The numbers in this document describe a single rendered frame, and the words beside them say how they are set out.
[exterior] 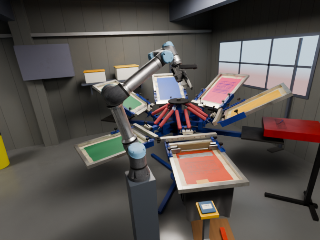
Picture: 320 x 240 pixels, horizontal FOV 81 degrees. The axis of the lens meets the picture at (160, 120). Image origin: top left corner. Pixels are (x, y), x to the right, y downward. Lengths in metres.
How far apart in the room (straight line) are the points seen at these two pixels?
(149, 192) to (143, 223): 0.27
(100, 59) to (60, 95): 1.25
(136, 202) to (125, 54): 4.07
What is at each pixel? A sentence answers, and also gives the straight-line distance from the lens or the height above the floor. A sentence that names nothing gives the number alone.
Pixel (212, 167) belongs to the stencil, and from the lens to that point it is 1.90.
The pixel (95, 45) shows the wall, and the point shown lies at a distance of 4.91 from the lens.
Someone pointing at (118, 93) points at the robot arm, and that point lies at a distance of 1.10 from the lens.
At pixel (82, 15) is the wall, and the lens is 4.96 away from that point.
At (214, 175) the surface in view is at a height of 0.96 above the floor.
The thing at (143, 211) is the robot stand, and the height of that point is 0.96.
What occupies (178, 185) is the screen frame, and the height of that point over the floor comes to 0.99.
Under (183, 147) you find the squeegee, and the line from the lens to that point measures 2.06.
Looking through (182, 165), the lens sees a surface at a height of 0.96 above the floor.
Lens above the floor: 2.03
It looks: 21 degrees down
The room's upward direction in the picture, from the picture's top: 3 degrees counter-clockwise
